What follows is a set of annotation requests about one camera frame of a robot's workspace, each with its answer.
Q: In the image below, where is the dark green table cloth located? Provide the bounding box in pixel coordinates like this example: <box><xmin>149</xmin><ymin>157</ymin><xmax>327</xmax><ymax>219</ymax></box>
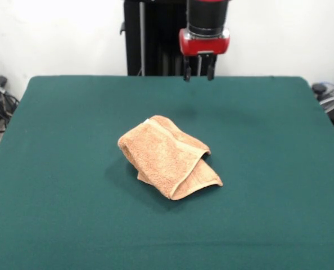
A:
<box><xmin>0</xmin><ymin>75</ymin><xmax>334</xmax><ymax>270</ymax></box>

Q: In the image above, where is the tan terry towel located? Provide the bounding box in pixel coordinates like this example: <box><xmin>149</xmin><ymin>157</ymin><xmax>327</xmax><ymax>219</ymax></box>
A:
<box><xmin>117</xmin><ymin>114</ymin><xmax>224</xmax><ymax>201</ymax></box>

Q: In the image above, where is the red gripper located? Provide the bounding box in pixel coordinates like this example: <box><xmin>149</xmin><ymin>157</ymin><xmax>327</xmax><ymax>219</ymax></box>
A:
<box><xmin>178</xmin><ymin>27</ymin><xmax>232</xmax><ymax>83</ymax></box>

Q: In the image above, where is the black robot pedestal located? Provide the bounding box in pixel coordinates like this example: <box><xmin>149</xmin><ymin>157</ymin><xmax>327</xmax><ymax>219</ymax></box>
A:
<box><xmin>119</xmin><ymin>0</ymin><xmax>221</xmax><ymax>77</ymax></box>

